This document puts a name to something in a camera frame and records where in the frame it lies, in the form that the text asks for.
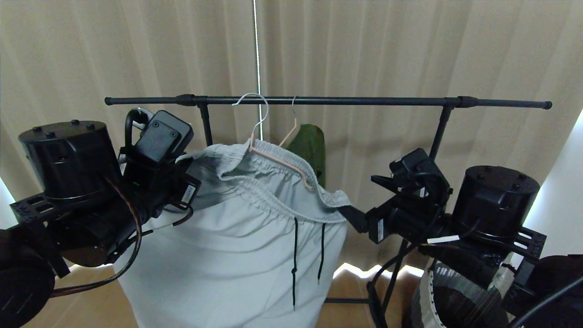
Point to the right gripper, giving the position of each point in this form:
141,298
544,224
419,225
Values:
405,221

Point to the pale grey garment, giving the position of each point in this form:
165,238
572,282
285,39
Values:
227,255

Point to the green printed t-shirt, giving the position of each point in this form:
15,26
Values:
312,150

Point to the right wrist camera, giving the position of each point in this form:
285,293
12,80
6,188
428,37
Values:
414,173

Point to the black clothes rack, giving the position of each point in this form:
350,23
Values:
387,101

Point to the white laundry basket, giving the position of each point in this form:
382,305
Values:
460,296

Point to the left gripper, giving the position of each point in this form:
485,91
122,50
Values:
155,187

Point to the pink clothes hanger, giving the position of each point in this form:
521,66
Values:
273,157
288,136

